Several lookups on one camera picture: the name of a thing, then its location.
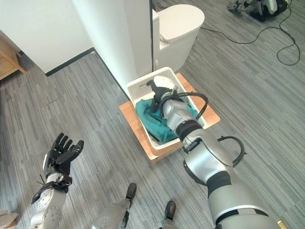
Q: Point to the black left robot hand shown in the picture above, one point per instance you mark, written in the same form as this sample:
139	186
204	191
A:
62	156

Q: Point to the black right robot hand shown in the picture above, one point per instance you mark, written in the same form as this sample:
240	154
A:
160	90

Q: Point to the teal green cloth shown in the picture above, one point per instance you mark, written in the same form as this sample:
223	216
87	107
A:
152	119

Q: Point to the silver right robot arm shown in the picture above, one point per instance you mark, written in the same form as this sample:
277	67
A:
214	171

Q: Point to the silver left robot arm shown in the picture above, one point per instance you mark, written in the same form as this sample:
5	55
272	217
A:
49	202

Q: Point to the white plastic laundry basket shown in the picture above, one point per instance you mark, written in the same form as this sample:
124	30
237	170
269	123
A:
143	88

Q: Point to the black vertical pole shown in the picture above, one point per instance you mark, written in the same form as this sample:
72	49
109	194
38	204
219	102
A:
151	35

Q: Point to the white toilet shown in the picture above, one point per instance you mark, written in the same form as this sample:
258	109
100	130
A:
174	31

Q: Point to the brown object at corner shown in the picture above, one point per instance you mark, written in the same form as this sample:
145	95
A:
7	218

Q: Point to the wooden furniture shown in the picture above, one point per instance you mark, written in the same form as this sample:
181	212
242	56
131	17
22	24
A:
8	59

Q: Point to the silver right robot leg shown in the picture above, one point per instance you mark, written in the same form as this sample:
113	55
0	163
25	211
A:
168	214

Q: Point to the black and silver floor device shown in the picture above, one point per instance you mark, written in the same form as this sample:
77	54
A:
259	7

